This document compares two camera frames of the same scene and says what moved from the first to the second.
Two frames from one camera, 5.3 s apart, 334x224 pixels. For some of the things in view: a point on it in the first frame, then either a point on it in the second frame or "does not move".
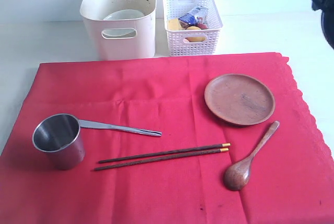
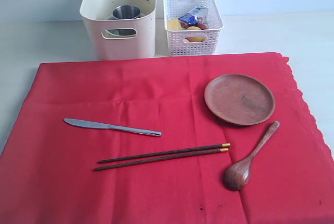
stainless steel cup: x=59 y=135 -> x=126 y=12
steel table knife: x=84 y=123 does not move
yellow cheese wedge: x=173 y=24 does not move
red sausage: x=202 y=26 does not move
